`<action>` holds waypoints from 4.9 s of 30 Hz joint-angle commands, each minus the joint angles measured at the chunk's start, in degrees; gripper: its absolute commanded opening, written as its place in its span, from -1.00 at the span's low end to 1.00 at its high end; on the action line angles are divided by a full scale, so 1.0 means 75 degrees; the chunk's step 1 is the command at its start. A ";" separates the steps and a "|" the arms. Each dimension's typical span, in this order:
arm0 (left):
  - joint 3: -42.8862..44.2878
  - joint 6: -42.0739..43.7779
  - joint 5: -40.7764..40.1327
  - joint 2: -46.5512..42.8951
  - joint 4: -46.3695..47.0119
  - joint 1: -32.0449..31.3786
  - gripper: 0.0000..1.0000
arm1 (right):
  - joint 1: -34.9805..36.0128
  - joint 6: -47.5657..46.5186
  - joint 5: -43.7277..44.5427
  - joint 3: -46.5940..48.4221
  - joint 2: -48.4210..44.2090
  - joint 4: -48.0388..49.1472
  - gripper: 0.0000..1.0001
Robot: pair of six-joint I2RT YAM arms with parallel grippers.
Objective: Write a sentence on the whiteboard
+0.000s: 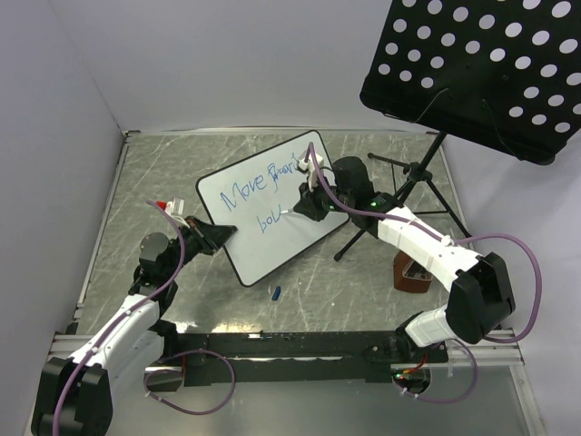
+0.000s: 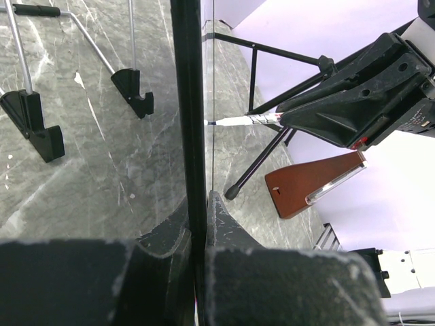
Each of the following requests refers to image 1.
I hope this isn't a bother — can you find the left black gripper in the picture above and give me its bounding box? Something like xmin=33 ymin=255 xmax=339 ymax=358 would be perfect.
xmin=163 ymin=215 xmax=236 ymax=278

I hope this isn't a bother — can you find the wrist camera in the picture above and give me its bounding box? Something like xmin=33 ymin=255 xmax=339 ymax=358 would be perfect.
xmin=297 ymin=151 xmax=324 ymax=192
xmin=156 ymin=197 xmax=184 ymax=215

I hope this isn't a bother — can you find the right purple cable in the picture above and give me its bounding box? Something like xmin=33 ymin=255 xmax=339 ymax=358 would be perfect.
xmin=306 ymin=141 xmax=542 ymax=344

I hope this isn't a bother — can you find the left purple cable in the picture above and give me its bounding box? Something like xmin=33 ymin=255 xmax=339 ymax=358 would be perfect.
xmin=52 ymin=198 xmax=186 ymax=436

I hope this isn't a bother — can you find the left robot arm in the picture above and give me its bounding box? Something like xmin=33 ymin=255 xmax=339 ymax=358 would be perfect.
xmin=31 ymin=216 xmax=237 ymax=435

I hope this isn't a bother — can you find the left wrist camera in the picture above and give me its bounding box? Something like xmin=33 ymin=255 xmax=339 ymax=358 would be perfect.
xmin=156 ymin=197 xmax=184 ymax=215

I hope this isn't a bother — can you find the blue marker cap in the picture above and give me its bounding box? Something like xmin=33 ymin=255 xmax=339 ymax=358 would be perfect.
xmin=271 ymin=286 xmax=281 ymax=302

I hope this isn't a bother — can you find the white whiteboard black frame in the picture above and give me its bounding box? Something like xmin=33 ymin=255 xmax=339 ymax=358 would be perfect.
xmin=196 ymin=130 xmax=348 ymax=287

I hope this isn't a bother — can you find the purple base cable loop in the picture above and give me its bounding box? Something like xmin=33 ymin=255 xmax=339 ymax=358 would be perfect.
xmin=143 ymin=348 xmax=236 ymax=416

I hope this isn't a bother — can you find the black perforated music stand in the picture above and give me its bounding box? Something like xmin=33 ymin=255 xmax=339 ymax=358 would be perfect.
xmin=332 ymin=0 xmax=581 ymax=263

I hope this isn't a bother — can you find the aluminium frame rail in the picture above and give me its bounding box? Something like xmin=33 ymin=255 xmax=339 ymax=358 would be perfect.
xmin=446 ymin=340 xmax=525 ymax=367

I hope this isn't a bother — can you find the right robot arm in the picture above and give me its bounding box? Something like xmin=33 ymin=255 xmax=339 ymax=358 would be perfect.
xmin=292 ymin=151 xmax=516 ymax=362

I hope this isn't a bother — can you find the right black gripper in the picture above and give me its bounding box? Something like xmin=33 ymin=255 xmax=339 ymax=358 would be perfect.
xmin=293 ymin=173 xmax=353 ymax=223

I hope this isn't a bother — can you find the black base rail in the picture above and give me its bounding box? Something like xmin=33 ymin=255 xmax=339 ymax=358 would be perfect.
xmin=150 ymin=331 xmax=448 ymax=387

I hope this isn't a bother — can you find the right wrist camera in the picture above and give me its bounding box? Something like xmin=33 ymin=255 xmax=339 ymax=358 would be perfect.
xmin=297 ymin=151 xmax=324 ymax=192

